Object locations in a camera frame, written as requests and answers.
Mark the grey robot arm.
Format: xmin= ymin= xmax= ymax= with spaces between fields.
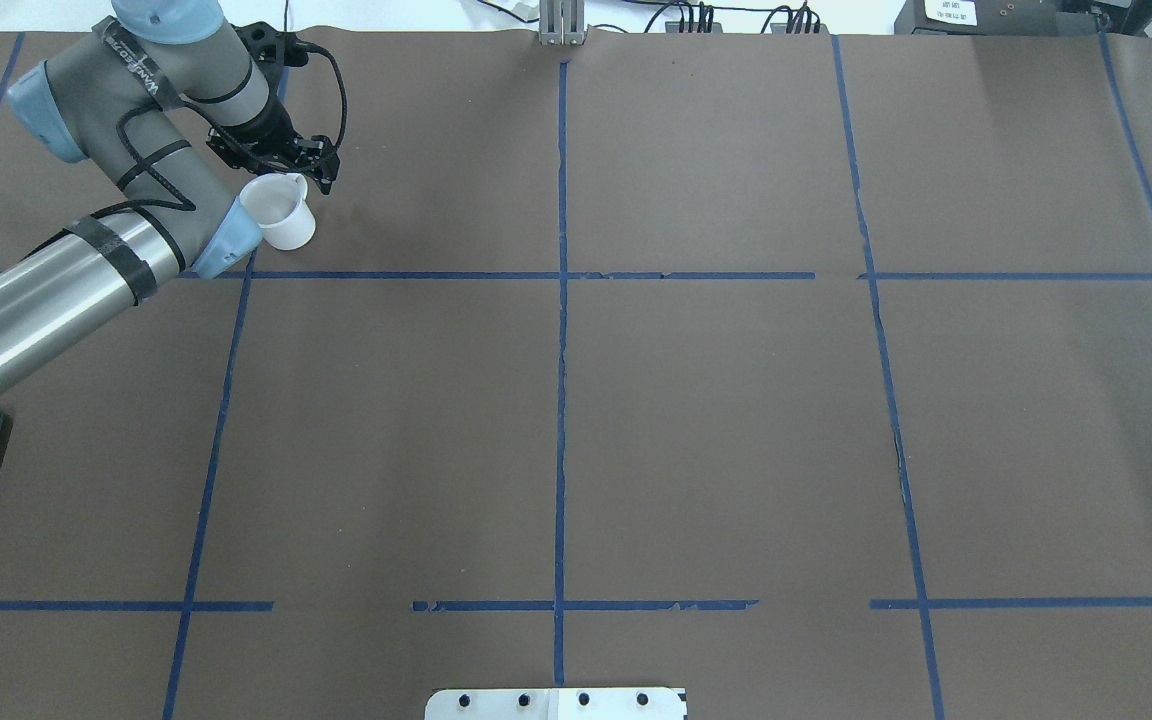
xmin=0 ymin=1 xmax=346 ymax=395

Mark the white metal mounting plate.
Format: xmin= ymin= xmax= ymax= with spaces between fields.
xmin=424 ymin=685 xmax=689 ymax=719

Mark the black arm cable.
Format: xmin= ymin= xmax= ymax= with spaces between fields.
xmin=116 ymin=28 xmax=349 ymax=217

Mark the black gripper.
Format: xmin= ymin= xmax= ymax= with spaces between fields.
xmin=207 ymin=94 xmax=340 ymax=195

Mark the black device with label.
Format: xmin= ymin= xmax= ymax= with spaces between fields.
xmin=893 ymin=1 xmax=1100 ymax=37

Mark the brown paper table cover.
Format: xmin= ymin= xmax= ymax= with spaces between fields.
xmin=0 ymin=28 xmax=1152 ymax=719

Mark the blue tape vertical strip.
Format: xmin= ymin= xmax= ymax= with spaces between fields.
xmin=552 ymin=60 xmax=571 ymax=688

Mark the white plastic cup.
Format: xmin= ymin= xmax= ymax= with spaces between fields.
xmin=238 ymin=173 xmax=317 ymax=251

